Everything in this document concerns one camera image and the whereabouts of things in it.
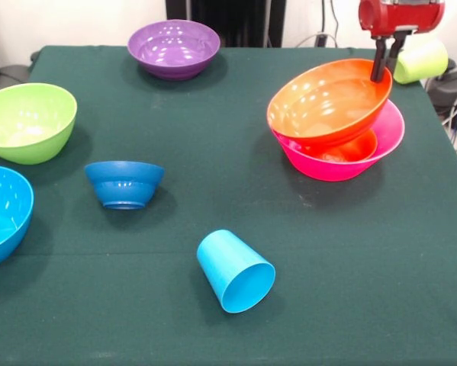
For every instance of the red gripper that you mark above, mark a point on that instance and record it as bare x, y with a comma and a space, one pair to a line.
400, 15

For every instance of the large orange bowl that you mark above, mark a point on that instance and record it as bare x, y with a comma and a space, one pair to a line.
327, 103

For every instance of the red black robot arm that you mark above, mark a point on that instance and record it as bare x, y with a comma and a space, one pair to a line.
411, 1

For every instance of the lime green cup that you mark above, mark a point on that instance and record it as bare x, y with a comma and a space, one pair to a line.
422, 63

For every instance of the small orange bowl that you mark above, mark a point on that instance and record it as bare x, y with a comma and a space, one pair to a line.
361, 148

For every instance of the pink bowl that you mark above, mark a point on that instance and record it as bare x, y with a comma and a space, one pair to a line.
327, 167

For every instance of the purple bowl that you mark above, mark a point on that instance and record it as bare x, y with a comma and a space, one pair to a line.
174, 45

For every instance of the dark green table cloth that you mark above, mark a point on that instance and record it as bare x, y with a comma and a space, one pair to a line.
213, 190

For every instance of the light blue cup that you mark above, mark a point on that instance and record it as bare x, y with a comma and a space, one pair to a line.
228, 263

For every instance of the small dark blue bowl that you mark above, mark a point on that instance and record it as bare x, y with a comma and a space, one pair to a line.
123, 187

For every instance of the lime green bowl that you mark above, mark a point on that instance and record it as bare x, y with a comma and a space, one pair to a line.
29, 122

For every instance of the light blue bowl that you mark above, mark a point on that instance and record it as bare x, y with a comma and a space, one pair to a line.
3, 217

